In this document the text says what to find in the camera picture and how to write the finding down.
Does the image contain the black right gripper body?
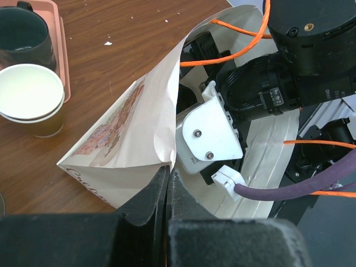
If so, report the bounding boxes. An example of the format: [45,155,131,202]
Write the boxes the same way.
[175,30,301,190]

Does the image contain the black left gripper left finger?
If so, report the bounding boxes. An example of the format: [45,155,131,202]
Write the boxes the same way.
[1,166,170,266]

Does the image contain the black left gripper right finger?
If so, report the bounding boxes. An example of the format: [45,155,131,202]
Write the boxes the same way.
[166,169,313,266]

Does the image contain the cream paper gift bag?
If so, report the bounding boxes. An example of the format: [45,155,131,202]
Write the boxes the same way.
[56,0,356,219]

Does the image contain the salmon pink serving tray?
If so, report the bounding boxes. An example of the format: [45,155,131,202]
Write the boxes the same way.
[0,0,72,104]

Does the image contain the dark green mug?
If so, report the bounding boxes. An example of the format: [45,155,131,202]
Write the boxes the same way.
[1,1,57,71]

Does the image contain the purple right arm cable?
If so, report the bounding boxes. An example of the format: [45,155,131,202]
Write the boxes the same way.
[211,151,356,201]

